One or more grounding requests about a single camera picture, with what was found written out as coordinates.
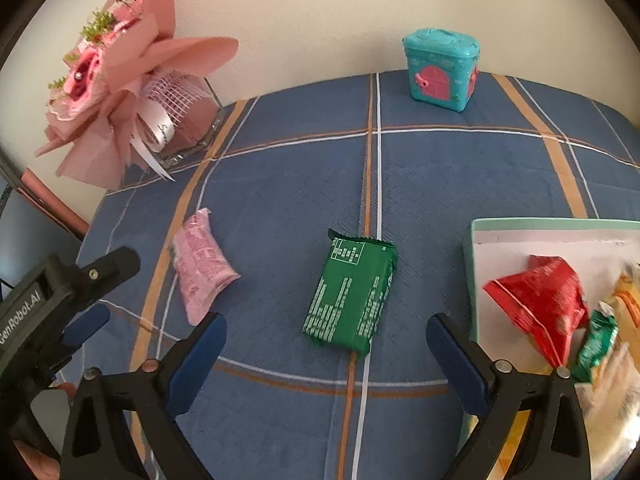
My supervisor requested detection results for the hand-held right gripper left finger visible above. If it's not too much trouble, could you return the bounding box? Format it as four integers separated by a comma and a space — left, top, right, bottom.
60, 311, 228, 480

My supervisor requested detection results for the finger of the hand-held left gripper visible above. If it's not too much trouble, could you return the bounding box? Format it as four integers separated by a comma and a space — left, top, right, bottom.
72, 246, 141, 306
62, 305, 111, 350

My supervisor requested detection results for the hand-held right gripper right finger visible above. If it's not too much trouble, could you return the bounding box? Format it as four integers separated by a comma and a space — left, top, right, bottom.
425, 312, 591, 480

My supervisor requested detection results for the pink snack packet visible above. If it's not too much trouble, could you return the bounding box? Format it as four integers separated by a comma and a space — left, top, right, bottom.
170, 207, 240, 326

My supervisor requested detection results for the red flower print packet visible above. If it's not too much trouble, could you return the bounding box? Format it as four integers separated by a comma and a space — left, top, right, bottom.
482, 255, 591, 371

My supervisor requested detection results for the dark green snack packet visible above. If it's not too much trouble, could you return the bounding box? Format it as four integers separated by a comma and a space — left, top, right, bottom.
301, 228, 398, 358

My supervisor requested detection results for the teal rimmed white tray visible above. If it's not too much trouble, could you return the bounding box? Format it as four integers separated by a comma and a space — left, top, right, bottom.
462, 217, 640, 480

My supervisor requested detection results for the green and white cracker packet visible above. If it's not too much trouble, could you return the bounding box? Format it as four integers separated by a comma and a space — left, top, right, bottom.
570, 302, 621, 383

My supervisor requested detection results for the cream white snack packet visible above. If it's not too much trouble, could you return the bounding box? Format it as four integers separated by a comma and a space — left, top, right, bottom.
575, 350, 640, 461

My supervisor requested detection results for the orange beige snack packet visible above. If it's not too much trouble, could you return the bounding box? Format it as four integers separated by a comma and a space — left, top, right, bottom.
612, 265, 640, 356

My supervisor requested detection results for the person's left hand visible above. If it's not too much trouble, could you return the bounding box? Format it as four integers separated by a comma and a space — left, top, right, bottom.
25, 447, 62, 480

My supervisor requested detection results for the grey cabinet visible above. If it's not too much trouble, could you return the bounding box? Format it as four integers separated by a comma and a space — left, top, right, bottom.
0, 180, 86, 281

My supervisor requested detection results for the pink board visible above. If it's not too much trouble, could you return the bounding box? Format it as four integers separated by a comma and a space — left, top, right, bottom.
20, 167, 91, 238

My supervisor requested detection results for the clear glass vase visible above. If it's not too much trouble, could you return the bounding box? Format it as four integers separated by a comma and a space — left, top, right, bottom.
132, 76, 226, 171

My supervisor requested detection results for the blue plaid tablecloth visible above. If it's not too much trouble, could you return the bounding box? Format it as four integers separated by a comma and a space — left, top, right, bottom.
55, 71, 640, 480

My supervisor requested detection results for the pink flower bouquet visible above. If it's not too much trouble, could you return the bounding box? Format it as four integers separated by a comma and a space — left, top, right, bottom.
34, 0, 240, 193

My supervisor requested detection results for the teal toy house box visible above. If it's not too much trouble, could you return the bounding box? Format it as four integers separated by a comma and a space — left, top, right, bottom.
402, 28, 482, 113

